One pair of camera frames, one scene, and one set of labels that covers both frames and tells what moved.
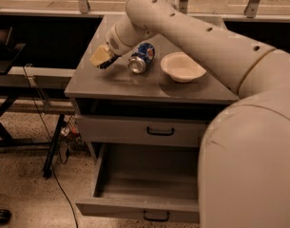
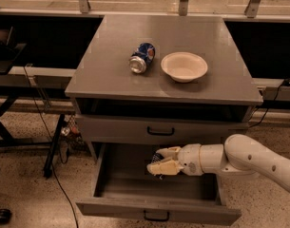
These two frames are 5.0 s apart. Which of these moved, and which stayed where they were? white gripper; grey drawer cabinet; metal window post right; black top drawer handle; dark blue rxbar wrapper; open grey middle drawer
Moved: white gripper; dark blue rxbar wrapper
Stayed: metal window post right; open grey middle drawer; black top drawer handle; grey drawer cabinet
